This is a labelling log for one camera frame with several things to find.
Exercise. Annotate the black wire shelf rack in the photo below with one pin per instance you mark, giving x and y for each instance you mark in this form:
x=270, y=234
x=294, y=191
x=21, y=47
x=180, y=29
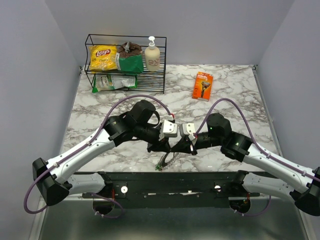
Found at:
x=147, y=81

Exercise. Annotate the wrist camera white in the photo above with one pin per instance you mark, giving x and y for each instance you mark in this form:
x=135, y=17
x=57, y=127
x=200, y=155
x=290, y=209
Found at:
x=168, y=129
x=188, y=130

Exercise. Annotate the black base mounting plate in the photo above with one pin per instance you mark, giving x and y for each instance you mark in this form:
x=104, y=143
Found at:
x=154, y=190

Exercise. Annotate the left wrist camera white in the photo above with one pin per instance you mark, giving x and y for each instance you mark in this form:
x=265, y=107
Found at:
x=168, y=129

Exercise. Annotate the yellow Lays chips bag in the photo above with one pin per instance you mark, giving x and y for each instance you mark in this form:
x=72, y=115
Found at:
x=103, y=57

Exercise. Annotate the cream soap pump bottle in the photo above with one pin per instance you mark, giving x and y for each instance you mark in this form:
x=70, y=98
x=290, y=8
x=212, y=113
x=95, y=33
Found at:
x=152, y=55

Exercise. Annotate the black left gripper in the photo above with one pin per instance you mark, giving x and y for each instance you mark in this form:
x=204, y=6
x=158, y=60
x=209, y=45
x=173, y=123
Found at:
x=162, y=145

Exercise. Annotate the orange razor box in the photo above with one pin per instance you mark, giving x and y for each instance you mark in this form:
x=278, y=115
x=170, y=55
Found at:
x=202, y=87

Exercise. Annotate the green white snack bag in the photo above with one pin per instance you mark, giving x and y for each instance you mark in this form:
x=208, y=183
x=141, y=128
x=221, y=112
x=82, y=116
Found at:
x=113, y=82

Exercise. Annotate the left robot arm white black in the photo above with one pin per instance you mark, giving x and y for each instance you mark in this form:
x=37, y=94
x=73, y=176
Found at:
x=57, y=178

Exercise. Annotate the silver disc keyring holder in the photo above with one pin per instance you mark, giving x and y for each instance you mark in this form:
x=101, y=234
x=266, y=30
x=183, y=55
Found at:
x=167, y=160

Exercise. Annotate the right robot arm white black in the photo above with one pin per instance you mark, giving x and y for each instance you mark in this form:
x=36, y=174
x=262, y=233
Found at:
x=296, y=183

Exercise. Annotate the green brown snack bag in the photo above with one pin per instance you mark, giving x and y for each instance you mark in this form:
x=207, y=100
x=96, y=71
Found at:
x=129, y=58

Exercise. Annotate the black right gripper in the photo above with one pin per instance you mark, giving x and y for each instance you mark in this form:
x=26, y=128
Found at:
x=184, y=145

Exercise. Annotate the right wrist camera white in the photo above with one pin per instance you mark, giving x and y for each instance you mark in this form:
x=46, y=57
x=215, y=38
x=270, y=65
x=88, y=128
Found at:
x=188, y=130

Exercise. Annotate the green key tag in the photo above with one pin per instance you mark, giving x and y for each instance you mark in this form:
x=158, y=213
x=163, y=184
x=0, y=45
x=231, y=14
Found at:
x=158, y=168

